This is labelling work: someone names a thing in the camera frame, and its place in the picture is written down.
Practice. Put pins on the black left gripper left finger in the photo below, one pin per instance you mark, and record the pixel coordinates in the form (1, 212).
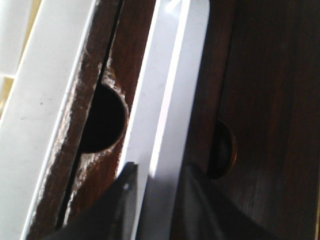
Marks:
(111, 217)

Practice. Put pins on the white plastic tray on cabinet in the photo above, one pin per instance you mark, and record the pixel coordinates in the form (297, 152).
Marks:
(35, 108)

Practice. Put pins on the dark wooden drawer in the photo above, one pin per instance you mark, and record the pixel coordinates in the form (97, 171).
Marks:
(270, 100)
(96, 164)

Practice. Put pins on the white drawer pull handle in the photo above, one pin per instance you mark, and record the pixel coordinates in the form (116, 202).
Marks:
(160, 115)

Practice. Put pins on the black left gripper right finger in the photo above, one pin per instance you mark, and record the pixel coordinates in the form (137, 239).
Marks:
(204, 213)

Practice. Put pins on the dark wooden drawer cabinet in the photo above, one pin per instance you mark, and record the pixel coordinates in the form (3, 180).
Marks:
(88, 68)

